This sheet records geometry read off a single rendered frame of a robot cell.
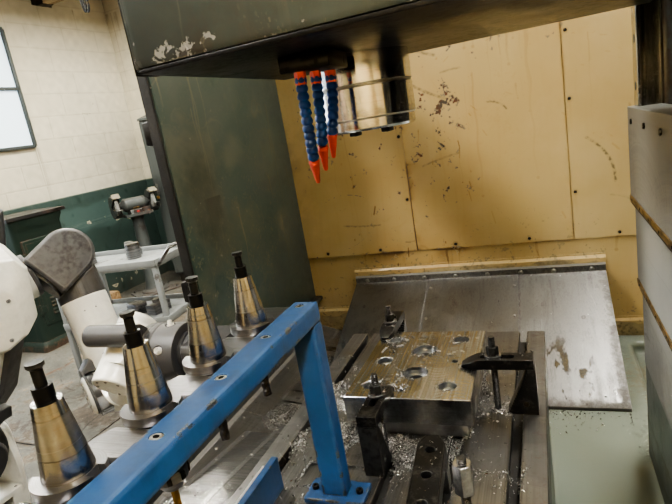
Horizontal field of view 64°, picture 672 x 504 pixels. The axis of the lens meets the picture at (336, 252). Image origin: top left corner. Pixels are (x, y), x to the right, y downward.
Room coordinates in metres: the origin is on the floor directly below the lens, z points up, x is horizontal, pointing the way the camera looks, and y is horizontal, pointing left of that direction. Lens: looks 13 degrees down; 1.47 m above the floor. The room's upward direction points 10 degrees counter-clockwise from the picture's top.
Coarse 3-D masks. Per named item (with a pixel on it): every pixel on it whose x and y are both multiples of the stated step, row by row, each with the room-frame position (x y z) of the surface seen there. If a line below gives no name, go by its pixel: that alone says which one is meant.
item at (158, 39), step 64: (128, 0) 0.72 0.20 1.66; (192, 0) 0.69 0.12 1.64; (256, 0) 0.66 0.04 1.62; (320, 0) 0.63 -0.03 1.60; (384, 0) 0.60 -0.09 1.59; (448, 0) 0.58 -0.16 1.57; (512, 0) 0.65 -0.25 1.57; (576, 0) 0.74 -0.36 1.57; (640, 0) 0.85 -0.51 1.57; (192, 64) 0.72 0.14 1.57; (256, 64) 0.82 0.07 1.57
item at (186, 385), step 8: (184, 376) 0.59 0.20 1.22; (192, 376) 0.59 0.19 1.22; (200, 376) 0.59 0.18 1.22; (208, 376) 0.58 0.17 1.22; (168, 384) 0.58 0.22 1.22; (176, 384) 0.58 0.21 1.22; (184, 384) 0.57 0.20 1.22; (192, 384) 0.57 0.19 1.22; (200, 384) 0.57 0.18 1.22; (184, 392) 0.55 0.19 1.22
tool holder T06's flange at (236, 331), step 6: (270, 318) 0.73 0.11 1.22; (264, 324) 0.70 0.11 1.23; (234, 330) 0.70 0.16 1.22; (240, 330) 0.70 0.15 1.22; (246, 330) 0.69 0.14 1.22; (252, 330) 0.69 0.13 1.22; (258, 330) 0.69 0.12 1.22; (240, 336) 0.70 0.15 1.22; (246, 336) 0.69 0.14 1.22; (252, 336) 0.70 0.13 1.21
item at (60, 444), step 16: (64, 400) 0.42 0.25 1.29; (32, 416) 0.41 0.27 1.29; (48, 416) 0.41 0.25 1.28; (64, 416) 0.41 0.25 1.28; (48, 432) 0.40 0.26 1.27; (64, 432) 0.41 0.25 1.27; (80, 432) 0.42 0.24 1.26; (48, 448) 0.40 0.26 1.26; (64, 448) 0.40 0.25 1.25; (80, 448) 0.41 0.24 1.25; (48, 464) 0.40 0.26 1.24; (64, 464) 0.40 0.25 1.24; (80, 464) 0.41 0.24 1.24; (48, 480) 0.40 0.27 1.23; (64, 480) 0.40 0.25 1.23
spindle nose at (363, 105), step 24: (384, 48) 0.88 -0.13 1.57; (336, 72) 0.89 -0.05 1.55; (360, 72) 0.87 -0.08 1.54; (384, 72) 0.88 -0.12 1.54; (408, 72) 0.91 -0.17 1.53; (360, 96) 0.87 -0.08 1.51; (384, 96) 0.87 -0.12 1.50; (408, 96) 0.90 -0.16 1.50; (360, 120) 0.88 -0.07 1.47; (384, 120) 0.88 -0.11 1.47; (408, 120) 0.90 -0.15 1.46
